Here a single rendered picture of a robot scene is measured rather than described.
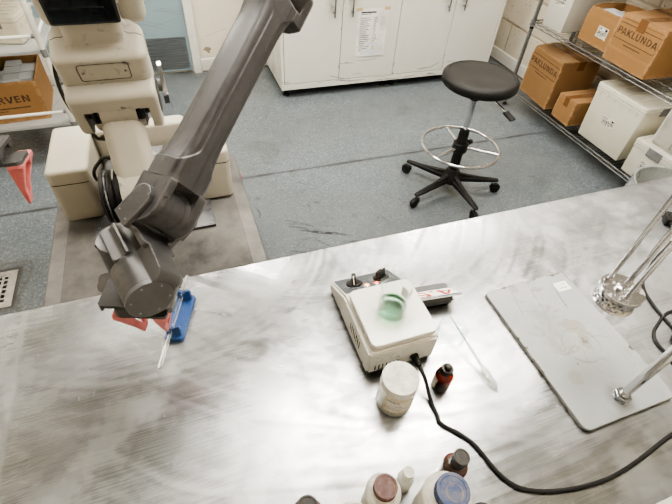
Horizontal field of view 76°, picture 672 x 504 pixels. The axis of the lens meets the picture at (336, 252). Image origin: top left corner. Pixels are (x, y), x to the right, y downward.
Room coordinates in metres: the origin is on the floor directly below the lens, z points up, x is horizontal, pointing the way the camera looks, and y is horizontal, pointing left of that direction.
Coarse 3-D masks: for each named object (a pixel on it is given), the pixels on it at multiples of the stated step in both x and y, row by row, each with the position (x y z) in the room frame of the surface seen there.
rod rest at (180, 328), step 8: (184, 296) 0.49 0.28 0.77; (192, 296) 0.50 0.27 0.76; (176, 304) 0.48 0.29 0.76; (184, 304) 0.48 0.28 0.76; (192, 304) 0.48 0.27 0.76; (184, 312) 0.46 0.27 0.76; (176, 320) 0.45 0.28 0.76; (184, 320) 0.45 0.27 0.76; (176, 328) 0.41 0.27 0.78; (184, 328) 0.43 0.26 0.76; (176, 336) 0.41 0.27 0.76; (184, 336) 0.42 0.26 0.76
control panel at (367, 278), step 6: (360, 276) 0.57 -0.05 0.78; (366, 276) 0.57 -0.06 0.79; (372, 276) 0.57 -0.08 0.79; (336, 282) 0.55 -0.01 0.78; (342, 282) 0.55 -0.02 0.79; (366, 282) 0.54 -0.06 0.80; (372, 282) 0.54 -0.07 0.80; (342, 288) 0.52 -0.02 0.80; (348, 288) 0.52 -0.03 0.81; (354, 288) 0.52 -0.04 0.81; (360, 288) 0.51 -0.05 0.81
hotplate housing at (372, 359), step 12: (336, 288) 0.53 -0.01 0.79; (336, 300) 0.51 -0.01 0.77; (348, 300) 0.48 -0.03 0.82; (348, 312) 0.46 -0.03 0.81; (348, 324) 0.45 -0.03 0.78; (360, 324) 0.43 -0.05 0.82; (360, 336) 0.41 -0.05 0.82; (432, 336) 0.42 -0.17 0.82; (360, 348) 0.40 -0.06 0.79; (372, 348) 0.38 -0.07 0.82; (384, 348) 0.38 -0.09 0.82; (396, 348) 0.39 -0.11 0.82; (408, 348) 0.39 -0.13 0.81; (420, 348) 0.40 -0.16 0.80; (432, 348) 0.41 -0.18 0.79; (372, 360) 0.37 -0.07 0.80; (384, 360) 0.38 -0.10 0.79; (396, 360) 0.39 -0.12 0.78; (408, 360) 0.40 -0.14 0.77
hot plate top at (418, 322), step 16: (368, 288) 0.49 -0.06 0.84; (352, 304) 0.46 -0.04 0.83; (368, 304) 0.46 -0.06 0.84; (416, 304) 0.47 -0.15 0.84; (368, 320) 0.42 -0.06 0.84; (416, 320) 0.43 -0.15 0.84; (432, 320) 0.44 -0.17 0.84; (368, 336) 0.39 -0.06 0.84; (384, 336) 0.40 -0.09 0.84; (400, 336) 0.40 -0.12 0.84; (416, 336) 0.40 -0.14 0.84
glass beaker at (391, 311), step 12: (396, 276) 0.47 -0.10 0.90; (408, 276) 0.46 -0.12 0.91; (384, 288) 0.46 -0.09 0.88; (396, 288) 0.47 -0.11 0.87; (408, 288) 0.46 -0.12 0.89; (384, 300) 0.43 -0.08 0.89; (396, 300) 0.42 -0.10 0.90; (408, 300) 0.43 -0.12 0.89; (384, 312) 0.43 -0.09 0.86; (396, 312) 0.42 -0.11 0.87
